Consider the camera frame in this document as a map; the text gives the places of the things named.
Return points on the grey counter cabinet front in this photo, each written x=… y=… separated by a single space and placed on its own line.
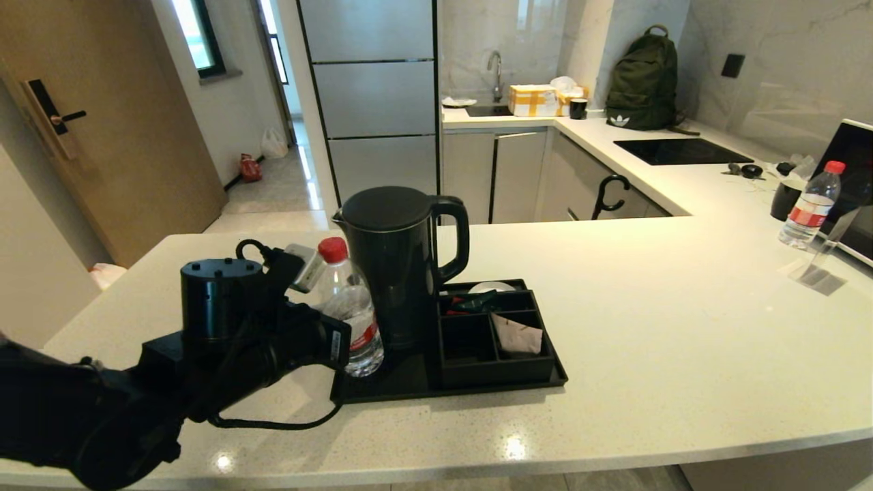
x=573 y=177

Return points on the black round small object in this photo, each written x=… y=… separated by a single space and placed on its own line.
x=751 y=171

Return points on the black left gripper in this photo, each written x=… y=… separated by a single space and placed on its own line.
x=293 y=341

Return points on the black mug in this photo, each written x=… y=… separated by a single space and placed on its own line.
x=578 y=109
x=784 y=201

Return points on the chrome sink faucet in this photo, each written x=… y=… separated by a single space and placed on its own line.
x=498 y=68

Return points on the red and black object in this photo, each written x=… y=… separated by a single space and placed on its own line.
x=450 y=310

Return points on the black wall socket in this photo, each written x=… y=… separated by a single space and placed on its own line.
x=733 y=65

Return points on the red cap water bottle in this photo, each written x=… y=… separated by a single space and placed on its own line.
x=808 y=211

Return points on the white plastic bag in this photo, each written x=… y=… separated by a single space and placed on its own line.
x=275 y=144

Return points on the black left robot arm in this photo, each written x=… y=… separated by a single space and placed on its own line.
x=136 y=382

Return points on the red label water bottle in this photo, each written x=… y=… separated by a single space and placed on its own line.
x=354 y=307

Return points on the grey refrigerator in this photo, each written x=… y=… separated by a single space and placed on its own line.
x=375 y=95

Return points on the green backpack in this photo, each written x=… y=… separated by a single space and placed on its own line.
x=644 y=82

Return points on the black serving tray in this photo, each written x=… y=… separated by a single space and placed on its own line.
x=409 y=385

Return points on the white trash bag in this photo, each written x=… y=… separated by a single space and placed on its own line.
x=108 y=275

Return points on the black microwave oven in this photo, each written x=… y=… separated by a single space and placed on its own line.
x=856 y=177

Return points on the brown paper packet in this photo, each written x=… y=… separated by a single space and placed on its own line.
x=518 y=335

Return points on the grey cabinet door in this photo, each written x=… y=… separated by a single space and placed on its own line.
x=467 y=174
x=518 y=174

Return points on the black compartment organizer box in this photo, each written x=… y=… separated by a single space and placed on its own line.
x=470 y=372

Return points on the black induction cooktop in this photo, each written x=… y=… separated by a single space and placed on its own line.
x=682 y=151

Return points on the red bag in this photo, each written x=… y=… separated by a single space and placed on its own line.
x=250 y=169

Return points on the white dish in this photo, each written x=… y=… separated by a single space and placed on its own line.
x=458 y=101

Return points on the yellow taped cardboard box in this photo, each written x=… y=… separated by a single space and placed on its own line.
x=532 y=101

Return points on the black electric kettle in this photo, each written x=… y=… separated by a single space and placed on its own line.
x=395 y=273

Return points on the kitchen sink basin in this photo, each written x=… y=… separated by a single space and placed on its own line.
x=487 y=110

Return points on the crumpled white bag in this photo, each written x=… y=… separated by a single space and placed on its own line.
x=563 y=83

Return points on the clear crumpled plastic wrap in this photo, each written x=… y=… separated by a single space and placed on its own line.
x=805 y=167

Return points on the wooden door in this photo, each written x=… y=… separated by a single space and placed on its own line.
x=136 y=136

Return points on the black framed window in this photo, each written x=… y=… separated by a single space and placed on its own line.
x=194 y=34

